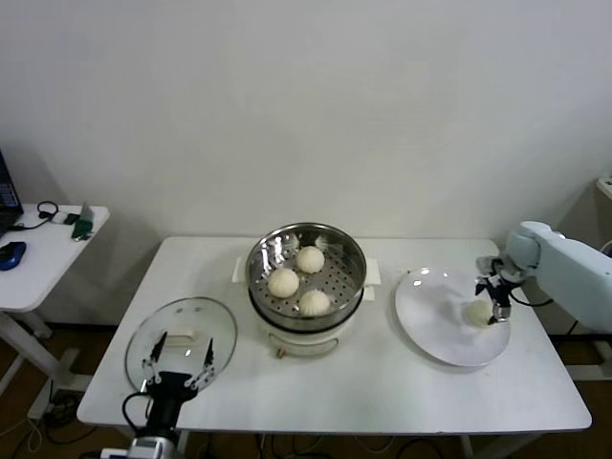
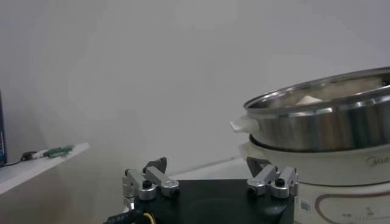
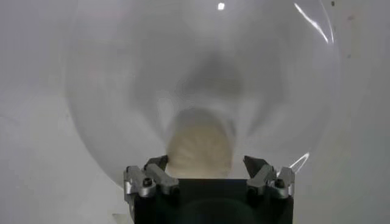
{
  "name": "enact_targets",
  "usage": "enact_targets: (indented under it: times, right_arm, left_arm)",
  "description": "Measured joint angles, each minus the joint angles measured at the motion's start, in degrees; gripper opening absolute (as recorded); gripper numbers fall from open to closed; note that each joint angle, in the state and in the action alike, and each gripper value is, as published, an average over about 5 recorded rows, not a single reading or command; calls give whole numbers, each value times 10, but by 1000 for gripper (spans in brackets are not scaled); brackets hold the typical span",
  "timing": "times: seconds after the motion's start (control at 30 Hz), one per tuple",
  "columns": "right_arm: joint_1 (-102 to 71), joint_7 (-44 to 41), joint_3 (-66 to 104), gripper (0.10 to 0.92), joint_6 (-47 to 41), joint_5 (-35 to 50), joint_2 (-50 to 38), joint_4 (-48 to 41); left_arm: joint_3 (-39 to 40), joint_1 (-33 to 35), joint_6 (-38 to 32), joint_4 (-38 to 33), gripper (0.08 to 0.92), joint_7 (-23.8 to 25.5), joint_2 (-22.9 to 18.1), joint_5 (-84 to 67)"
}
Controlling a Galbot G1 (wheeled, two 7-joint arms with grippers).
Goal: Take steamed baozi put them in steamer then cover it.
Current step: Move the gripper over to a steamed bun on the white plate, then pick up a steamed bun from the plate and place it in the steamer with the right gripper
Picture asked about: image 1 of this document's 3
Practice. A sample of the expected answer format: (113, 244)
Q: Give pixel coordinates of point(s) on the small black device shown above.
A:
(71, 220)

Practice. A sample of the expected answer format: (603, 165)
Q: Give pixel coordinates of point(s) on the white round plate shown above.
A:
(430, 325)

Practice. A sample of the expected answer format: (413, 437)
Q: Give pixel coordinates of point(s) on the white cabinet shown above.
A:
(606, 184)

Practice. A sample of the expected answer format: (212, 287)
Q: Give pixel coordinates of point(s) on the white side table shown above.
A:
(43, 268)

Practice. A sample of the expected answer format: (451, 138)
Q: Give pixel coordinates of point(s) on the round glass lid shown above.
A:
(225, 325)

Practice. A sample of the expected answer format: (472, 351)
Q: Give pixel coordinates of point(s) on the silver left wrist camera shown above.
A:
(154, 447)

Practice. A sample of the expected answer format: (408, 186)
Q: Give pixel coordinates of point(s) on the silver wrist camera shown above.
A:
(154, 447)
(488, 265)

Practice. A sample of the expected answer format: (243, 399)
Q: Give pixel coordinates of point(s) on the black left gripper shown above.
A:
(166, 406)

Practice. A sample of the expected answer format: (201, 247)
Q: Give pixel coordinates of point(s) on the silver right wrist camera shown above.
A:
(488, 265)

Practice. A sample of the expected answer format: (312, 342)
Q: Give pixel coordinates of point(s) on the floor power strip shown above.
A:
(62, 406)

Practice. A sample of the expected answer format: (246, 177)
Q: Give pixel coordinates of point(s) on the blue computer mouse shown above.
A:
(12, 255)

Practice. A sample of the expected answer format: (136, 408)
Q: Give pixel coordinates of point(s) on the black laptop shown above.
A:
(6, 201)

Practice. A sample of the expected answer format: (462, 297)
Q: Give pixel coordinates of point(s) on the steel steamer basket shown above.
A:
(354, 272)

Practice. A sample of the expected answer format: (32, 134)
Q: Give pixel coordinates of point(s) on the white electric cooker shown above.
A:
(306, 342)

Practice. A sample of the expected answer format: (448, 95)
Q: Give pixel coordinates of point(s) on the white stand foot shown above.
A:
(593, 373)

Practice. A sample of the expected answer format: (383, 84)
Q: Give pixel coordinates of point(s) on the green and grey gadget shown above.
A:
(82, 228)

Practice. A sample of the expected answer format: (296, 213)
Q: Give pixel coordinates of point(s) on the white table leg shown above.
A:
(184, 444)
(467, 447)

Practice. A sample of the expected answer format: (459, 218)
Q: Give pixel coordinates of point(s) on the white steamed baozi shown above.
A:
(311, 259)
(314, 302)
(283, 282)
(478, 313)

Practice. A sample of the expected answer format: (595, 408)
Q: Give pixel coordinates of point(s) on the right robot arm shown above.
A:
(569, 268)

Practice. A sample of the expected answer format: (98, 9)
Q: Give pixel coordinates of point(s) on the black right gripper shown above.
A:
(497, 291)

